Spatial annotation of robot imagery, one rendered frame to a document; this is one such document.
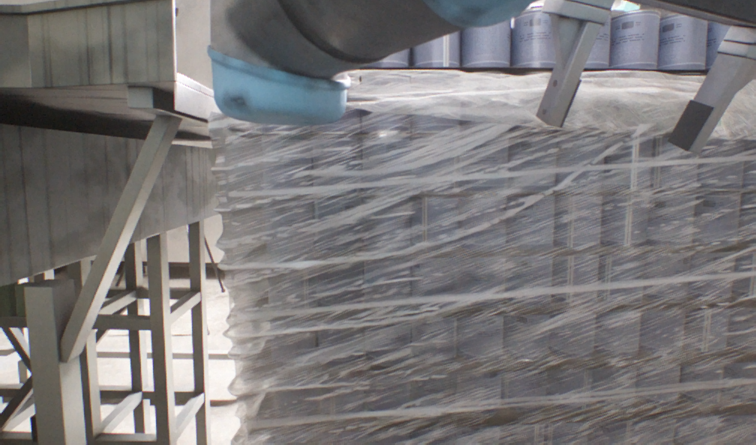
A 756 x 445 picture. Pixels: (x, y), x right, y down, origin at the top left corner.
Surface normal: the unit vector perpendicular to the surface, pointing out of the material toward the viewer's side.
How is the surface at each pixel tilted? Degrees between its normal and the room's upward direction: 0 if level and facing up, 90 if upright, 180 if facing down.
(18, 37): 90
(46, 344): 90
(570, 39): 113
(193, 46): 90
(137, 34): 90
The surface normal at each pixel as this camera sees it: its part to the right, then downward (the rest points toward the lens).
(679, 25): -0.54, 0.10
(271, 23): -0.65, 0.65
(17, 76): 0.04, 0.11
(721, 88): -0.98, -0.14
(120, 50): -0.26, 0.10
